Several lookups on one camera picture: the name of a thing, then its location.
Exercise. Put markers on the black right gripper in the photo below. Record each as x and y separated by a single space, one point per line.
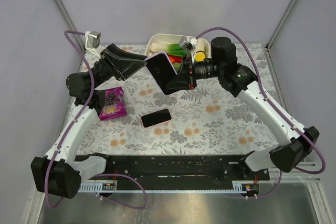
190 72

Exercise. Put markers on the lilac phone case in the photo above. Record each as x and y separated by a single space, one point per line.
160 63

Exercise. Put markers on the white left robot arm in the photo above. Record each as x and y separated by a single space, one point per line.
57 173

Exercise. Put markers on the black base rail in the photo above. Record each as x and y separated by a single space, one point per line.
179 172

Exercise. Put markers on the white rectangular food container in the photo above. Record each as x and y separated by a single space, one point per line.
174 39

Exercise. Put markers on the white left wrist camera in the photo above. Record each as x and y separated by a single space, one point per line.
92 42

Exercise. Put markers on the toy red chili pepper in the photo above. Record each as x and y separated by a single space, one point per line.
174 59

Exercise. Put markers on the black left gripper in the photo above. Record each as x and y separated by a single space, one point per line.
112 62

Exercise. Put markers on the purple snack packet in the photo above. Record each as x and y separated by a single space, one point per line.
114 105

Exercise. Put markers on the toy bok choy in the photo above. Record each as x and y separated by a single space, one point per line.
169 48

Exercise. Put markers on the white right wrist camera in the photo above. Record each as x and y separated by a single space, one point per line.
188 43

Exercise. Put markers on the black phone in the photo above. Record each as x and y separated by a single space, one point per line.
161 79

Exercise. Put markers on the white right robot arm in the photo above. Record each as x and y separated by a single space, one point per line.
294 139

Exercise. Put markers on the toy napa cabbage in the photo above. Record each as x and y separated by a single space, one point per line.
201 51

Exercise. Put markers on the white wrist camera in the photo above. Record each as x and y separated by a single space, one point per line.
188 43
92 42

